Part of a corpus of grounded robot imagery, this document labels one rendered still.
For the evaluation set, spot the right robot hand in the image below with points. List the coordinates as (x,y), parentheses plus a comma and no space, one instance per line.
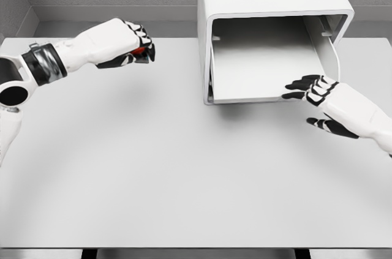
(335,104)

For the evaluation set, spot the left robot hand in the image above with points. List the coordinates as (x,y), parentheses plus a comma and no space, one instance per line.
(118,41)

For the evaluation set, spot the red and black load switch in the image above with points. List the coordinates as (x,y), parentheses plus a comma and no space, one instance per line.
(141,54)

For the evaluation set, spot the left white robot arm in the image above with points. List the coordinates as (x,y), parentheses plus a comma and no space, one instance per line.
(36,66)

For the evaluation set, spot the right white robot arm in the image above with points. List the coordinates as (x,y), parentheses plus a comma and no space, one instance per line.
(379,129)

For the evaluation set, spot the white tabletop storage cabinet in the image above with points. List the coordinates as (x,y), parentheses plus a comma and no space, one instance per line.
(269,5)

